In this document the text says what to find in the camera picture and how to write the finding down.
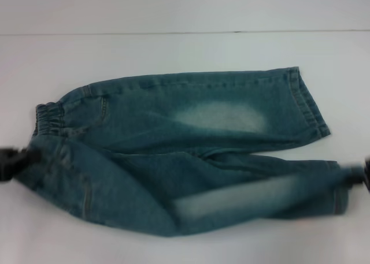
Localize white partition screen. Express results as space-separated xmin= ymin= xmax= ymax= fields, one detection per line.
xmin=0 ymin=0 xmax=370 ymax=35

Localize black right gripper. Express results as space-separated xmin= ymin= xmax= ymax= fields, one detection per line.
xmin=344 ymin=156 xmax=370 ymax=193

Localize blue denim jeans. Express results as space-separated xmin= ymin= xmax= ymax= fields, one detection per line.
xmin=14 ymin=65 xmax=356 ymax=239

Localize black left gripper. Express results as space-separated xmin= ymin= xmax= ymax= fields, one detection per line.
xmin=0 ymin=146 xmax=42 ymax=184

